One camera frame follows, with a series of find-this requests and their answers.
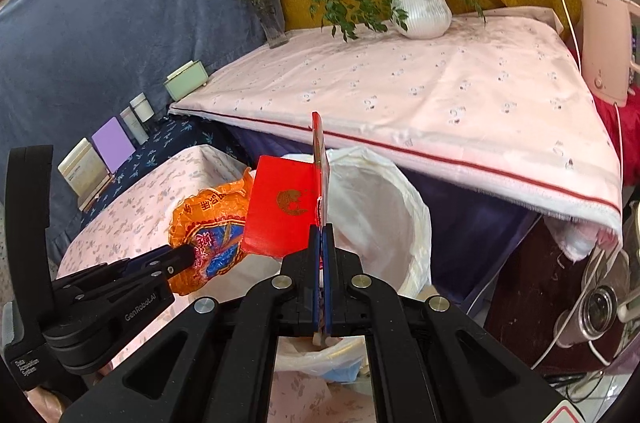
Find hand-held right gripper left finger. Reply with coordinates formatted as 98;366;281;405
60;224;322;423

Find pale pink electric kettle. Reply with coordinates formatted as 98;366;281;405
575;0;640;108

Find white waste bin with liner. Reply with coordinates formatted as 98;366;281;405
272;146;433;384

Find pale green tissue box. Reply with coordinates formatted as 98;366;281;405
165;59;208;102

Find dark purple table skirt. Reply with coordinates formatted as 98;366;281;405
225;125;543;304

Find orange printed snack bag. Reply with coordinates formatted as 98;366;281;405
167;168;281;296

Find red paper box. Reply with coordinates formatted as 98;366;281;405
243;112;332;259

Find red cloth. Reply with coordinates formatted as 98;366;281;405
595;88;640;204

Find large pink floral tablecloth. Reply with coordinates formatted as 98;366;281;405
167;6;623;261

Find purple box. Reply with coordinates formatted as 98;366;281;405
91;116;137;174

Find small pink floral tablecloth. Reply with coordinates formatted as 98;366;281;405
55;144;381;423

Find silver projector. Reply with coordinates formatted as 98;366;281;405
555;248;631;349

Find blue-grey hanging blanket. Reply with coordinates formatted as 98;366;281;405
0;0;286;244

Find dark wooden cabinet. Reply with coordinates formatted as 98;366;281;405
485;213;626;374

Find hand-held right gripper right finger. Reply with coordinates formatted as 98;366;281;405
322;224;576;423

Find glass vase with pink flowers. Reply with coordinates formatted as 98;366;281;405
231;0;288;50

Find dark blue patterned cloth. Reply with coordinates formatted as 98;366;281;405
80;115;251;229

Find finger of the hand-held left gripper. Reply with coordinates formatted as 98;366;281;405
122;244;196;299
55;245;173;299

